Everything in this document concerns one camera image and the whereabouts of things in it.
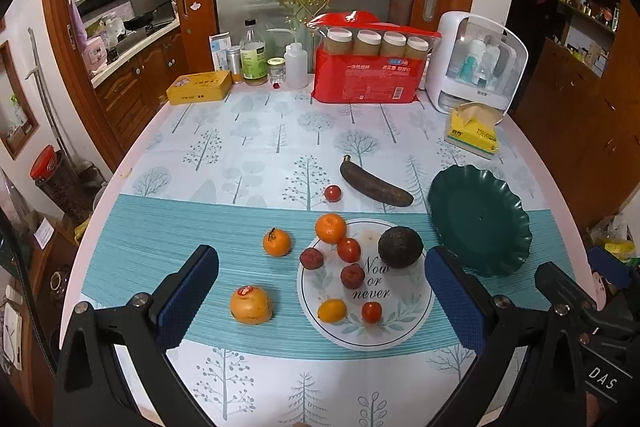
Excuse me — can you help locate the yellow orange with sticker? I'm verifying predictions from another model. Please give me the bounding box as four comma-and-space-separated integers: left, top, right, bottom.
229, 285, 272, 325

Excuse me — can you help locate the small red cherry tomato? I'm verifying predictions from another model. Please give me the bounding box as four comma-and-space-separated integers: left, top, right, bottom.
361, 301, 383, 325

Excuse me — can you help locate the dark avocado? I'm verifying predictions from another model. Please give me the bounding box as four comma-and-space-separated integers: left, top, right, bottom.
378, 227, 423, 269

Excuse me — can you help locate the dark red lychee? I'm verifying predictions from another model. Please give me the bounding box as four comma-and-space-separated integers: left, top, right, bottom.
341, 263, 364, 289
299, 247, 324, 270

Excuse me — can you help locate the orange tangerine with stem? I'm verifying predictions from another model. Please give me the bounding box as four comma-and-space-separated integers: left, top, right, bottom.
262, 228, 292, 257

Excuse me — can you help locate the small yellow kumquat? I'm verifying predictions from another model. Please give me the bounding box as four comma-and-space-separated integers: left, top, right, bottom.
317, 299, 347, 324

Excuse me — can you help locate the dark green scalloped plate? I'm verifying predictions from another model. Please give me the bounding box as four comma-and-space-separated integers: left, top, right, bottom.
427, 165, 533, 277

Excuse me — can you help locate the red lidded container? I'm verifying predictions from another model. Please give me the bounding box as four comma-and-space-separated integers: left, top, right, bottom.
29, 145, 92, 223

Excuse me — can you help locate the tree print tablecloth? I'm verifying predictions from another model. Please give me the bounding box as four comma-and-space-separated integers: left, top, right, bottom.
64, 86, 593, 426

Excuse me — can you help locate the overripe dark banana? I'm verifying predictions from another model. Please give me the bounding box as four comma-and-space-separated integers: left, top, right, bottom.
340, 155, 413, 208

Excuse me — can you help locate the yellow tissue pack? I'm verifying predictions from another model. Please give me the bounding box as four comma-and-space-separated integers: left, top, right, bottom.
445, 102, 503, 158

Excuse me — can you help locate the cherry tomato near banana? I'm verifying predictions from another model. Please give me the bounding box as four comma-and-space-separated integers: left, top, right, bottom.
324, 184, 342, 202

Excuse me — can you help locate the yellow tin box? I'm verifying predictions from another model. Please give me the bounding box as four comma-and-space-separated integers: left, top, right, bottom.
166, 70, 232, 105

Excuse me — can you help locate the white cosmetic storage box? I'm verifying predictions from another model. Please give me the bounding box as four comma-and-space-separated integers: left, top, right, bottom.
425, 11, 528, 114

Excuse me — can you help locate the small metal can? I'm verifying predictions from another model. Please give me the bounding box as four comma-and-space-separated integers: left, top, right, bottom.
227, 46, 244, 83

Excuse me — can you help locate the clear bottle green label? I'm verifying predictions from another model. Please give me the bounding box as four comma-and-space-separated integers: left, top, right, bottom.
240, 20, 268, 86

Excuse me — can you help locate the small glass jar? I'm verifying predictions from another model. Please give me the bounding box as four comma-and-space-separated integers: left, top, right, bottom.
267, 57, 286, 89

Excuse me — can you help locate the white blue medicine box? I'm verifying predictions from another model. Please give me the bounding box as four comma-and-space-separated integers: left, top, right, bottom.
208, 31, 232, 72

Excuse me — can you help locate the red paper cup package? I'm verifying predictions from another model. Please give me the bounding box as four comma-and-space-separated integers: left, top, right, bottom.
307, 11, 442, 104

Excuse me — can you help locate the white squeeze bottle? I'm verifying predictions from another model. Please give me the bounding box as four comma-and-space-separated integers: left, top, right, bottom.
267, 28, 309, 90

